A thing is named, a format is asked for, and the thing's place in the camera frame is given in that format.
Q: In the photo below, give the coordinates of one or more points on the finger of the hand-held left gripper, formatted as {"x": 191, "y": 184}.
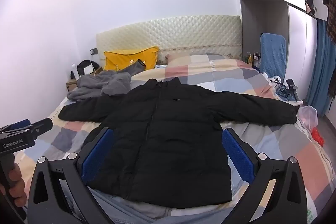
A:
{"x": 40, "y": 126}
{"x": 21, "y": 123}

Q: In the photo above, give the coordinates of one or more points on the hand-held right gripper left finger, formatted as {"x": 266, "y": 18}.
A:
{"x": 97, "y": 158}

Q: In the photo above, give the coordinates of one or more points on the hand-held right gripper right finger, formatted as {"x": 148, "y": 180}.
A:
{"x": 237, "y": 153}

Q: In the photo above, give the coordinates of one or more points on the black puffer jacket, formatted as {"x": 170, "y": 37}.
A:
{"x": 168, "y": 134}

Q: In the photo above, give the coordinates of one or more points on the person's left hand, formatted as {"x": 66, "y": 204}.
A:
{"x": 18, "y": 182}

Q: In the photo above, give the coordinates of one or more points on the patchwork checked bed sheet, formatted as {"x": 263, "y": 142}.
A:
{"x": 275, "y": 140}

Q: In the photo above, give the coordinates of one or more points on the wooden nightstand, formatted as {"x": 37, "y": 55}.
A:
{"x": 71, "y": 85}

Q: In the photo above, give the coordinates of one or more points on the person's blue jeans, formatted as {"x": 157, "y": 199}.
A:
{"x": 118, "y": 209}

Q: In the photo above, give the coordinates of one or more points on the white bottle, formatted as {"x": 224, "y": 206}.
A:
{"x": 75, "y": 71}

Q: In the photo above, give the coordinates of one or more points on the grey fleece garment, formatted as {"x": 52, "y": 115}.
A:
{"x": 102, "y": 83}

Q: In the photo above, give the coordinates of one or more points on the black bag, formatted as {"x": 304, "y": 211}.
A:
{"x": 88, "y": 64}

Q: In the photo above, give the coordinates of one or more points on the white plastic bag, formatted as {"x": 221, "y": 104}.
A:
{"x": 309, "y": 116}

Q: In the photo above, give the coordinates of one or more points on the red mesh item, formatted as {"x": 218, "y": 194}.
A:
{"x": 318, "y": 137}

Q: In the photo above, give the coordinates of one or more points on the black tripod device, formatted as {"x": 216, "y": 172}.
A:
{"x": 291, "y": 87}

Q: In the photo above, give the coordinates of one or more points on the row of bottles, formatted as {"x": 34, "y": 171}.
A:
{"x": 253, "y": 58}

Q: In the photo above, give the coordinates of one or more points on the dark grey sock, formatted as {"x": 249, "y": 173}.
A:
{"x": 135, "y": 67}

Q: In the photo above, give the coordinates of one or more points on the yellow pillow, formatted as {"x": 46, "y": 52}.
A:
{"x": 118, "y": 58}

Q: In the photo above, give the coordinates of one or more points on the blue covered chair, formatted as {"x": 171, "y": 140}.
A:
{"x": 273, "y": 54}

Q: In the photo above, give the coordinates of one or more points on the pink pillow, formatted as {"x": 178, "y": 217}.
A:
{"x": 173, "y": 58}

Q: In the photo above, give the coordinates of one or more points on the blue curtain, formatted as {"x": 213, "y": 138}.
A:
{"x": 319, "y": 64}

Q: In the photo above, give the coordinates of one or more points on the cream quilted headboard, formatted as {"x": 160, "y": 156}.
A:
{"x": 183, "y": 32}

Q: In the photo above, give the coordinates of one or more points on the dark patterned hanging cloth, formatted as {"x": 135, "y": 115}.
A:
{"x": 330, "y": 14}

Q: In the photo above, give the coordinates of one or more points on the wall socket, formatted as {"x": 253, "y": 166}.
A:
{"x": 93, "y": 51}

